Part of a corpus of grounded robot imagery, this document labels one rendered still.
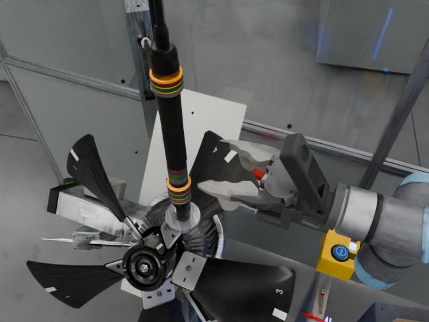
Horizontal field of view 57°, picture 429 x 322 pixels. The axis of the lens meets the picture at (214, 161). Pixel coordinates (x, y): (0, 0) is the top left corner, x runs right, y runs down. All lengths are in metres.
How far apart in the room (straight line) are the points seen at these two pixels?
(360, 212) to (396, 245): 0.07
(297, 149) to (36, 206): 2.36
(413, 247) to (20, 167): 2.70
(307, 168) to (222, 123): 0.62
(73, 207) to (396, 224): 0.93
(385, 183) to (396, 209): 1.05
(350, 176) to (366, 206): 1.06
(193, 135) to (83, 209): 0.39
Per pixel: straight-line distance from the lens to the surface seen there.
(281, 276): 1.04
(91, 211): 1.23
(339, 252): 1.22
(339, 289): 2.38
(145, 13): 1.15
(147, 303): 1.09
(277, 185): 0.59
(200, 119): 1.16
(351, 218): 0.59
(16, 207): 2.81
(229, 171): 0.91
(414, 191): 0.77
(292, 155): 0.52
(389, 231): 0.60
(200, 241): 1.11
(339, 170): 1.64
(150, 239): 1.01
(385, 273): 0.69
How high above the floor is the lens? 2.13
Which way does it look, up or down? 51 degrees down
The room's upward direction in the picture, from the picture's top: straight up
